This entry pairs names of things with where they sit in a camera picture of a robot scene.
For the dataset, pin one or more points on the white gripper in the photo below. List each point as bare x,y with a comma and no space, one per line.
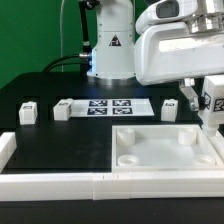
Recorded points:
168,52

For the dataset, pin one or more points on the white square tabletop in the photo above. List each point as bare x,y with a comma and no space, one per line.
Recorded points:
143,148

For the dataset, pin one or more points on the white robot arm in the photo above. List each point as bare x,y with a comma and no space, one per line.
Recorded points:
112,60

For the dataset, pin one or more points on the white sheet with tags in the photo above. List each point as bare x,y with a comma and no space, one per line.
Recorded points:
112,108

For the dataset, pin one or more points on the white obstacle fence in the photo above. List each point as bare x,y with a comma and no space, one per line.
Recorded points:
113,185

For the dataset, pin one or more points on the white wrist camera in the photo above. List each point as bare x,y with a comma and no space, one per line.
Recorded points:
165,11

